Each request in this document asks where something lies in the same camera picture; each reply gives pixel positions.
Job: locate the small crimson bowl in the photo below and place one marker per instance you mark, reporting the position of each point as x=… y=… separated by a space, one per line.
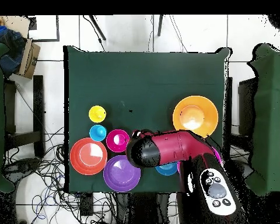
x=116 y=140

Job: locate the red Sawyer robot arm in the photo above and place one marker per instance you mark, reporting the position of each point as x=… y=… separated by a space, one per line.
x=175 y=147

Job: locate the dark green tablecloth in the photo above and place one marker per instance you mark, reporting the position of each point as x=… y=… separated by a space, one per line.
x=142 y=81

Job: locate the blue cup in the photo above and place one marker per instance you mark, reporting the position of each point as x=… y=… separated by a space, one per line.
x=98 y=133

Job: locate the yellow cup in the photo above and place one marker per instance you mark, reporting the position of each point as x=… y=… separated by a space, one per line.
x=97 y=113

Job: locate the blue bowl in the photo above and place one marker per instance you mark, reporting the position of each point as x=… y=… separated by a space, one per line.
x=166 y=169

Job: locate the purple bowl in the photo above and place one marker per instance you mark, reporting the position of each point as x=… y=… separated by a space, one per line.
x=121 y=175

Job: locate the large orange bowl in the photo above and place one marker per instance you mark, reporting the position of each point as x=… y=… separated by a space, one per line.
x=195 y=112

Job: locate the red-orange bowl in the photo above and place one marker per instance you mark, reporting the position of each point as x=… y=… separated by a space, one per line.
x=88 y=155

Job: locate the large pink bowl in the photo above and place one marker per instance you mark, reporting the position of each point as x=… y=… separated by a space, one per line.
x=217 y=155

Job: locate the black tripod leg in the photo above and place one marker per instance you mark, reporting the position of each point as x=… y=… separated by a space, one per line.
x=96 y=26
x=160 y=25

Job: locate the brown cardboard box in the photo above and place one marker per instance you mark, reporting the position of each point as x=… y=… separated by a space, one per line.
x=29 y=58

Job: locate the blue fabric bundle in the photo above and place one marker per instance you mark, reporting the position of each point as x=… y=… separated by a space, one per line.
x=9 y=46

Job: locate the black stool frame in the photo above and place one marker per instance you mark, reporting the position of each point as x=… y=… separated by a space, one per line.
x=38 y=112

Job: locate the black pedestal foot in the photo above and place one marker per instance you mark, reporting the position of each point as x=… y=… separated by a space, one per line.
x=23 y=165

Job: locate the white panel black frame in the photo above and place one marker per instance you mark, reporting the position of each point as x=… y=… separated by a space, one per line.
x=43 y=28

